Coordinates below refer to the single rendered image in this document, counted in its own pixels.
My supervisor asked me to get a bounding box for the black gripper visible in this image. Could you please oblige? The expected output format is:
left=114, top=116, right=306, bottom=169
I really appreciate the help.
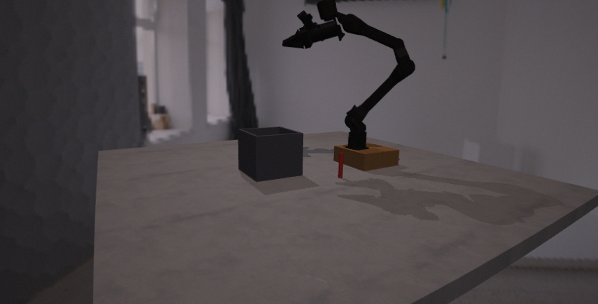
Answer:
left=282, top=23, right=327, bottom=49

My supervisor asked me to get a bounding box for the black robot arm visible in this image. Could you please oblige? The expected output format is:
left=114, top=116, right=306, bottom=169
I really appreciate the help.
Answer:
left=297, top=0, right=415, bottom=151

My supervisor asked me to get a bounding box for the dark red peg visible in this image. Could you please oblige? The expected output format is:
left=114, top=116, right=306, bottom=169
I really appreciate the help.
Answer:
left=338, top=153, right=344, bottom=178

